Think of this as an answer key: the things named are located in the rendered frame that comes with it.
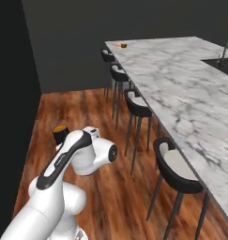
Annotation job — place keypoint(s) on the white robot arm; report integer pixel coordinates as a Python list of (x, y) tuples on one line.
[(53, 200)]

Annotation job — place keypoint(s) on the black mug of coffee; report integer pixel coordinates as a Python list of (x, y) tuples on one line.
[(59, 133)]

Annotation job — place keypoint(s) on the black stool with white seat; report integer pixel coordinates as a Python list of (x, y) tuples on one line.
[(119, 75), (178, 167), (108, 56), (139, 108)]

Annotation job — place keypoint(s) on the small brown food item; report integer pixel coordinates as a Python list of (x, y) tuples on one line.
[(123, 45)]

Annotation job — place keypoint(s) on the black sink basin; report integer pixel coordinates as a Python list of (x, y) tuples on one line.
[(221, 65)]

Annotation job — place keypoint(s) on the grey sink tap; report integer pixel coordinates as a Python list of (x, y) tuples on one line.
[(224, 53)]

